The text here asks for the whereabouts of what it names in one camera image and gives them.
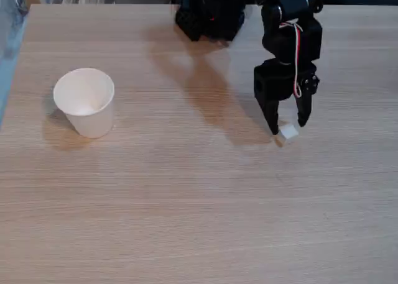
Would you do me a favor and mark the pale blue fabric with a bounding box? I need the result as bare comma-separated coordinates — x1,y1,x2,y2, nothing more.
0,0,31,60

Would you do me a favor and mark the small white block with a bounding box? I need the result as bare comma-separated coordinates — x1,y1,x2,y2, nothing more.
273,123,300,149

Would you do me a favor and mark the white paper cup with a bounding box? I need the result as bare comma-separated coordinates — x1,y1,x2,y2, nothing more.
52,67,116,139

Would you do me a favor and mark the red and white cable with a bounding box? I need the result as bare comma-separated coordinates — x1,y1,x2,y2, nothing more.
279,21,304,99

